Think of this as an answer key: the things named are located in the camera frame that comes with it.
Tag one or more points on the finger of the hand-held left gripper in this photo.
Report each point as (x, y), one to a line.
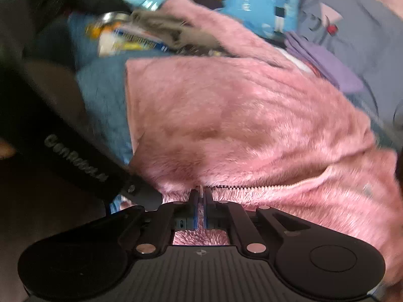
(141, 195)

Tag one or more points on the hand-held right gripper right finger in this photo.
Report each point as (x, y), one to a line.
(206, 217)

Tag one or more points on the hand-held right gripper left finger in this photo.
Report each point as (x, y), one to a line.
(195, 217)

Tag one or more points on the pink fleece jacket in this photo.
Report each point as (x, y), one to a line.
(252, 125)

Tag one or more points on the blue quilted bed cover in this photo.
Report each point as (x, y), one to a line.
(100, 107)

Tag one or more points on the yellow blue snack packet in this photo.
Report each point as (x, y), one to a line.
(119, 37)

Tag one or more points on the beige socks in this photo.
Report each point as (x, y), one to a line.
(170, 28)

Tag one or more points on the white folded cloth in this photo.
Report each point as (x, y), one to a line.
(299, 63)

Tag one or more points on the purple folded cloth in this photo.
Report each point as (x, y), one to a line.
(321, 59)

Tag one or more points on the blue cartoon print pillow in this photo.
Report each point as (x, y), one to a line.
(261, 3)

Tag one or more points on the grey printed duvet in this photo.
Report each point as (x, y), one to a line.
(362, 44)

